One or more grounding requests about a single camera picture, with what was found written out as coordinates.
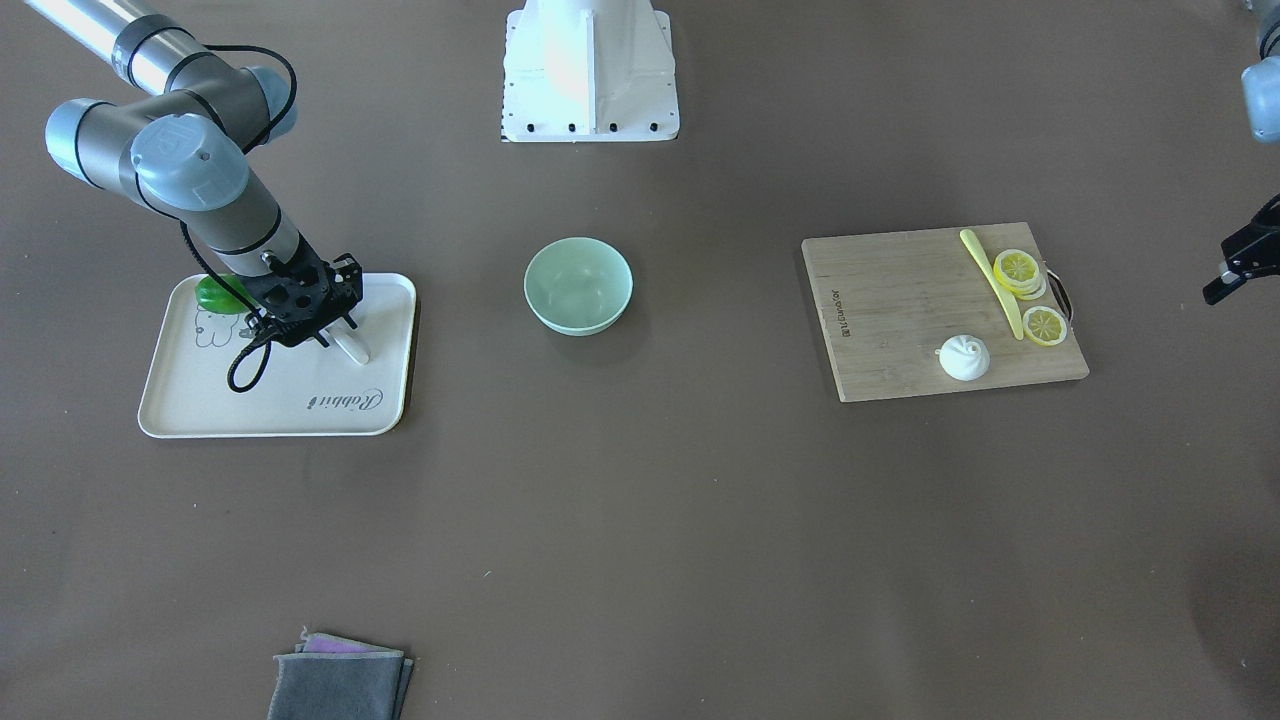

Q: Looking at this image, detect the single lemon slice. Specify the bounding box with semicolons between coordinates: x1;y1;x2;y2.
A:
1021;306;1070;347

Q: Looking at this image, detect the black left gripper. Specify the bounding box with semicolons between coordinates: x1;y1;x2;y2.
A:
1202;195;1279;305

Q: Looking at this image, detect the cream rabbit tray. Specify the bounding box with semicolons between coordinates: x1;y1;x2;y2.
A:
137;273;417;439

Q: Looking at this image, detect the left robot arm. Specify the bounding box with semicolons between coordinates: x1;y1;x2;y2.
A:
1202;1;1279;306

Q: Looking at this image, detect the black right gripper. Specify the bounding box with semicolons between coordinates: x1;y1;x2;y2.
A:
242;252;364;348

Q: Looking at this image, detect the grey folded cloth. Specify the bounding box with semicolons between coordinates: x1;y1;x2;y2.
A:
268;632;415;719

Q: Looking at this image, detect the yellow plastic knife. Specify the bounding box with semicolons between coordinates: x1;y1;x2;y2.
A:
959;228;1025;341

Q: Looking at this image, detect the bamboo cutting board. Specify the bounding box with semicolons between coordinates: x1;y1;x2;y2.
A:
801;227;1091;402

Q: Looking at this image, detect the green lime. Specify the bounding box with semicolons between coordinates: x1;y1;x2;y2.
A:
195;273;257;315

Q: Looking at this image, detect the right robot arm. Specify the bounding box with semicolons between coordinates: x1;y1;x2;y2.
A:
33;1;364;348

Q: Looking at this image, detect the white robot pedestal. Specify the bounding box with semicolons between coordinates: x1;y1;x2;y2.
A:
500;1;681;143

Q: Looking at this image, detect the white steamed bun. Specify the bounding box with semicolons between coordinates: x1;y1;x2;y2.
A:
934;334;991;382

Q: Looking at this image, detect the mint green bowl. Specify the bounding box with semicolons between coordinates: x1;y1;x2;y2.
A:
524;237;634;337

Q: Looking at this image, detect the lemon slice stack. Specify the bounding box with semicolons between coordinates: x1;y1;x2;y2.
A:
992;249;1047;302

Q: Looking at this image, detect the white ceramic spoon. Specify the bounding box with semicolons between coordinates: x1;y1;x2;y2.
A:
323;322;372;366

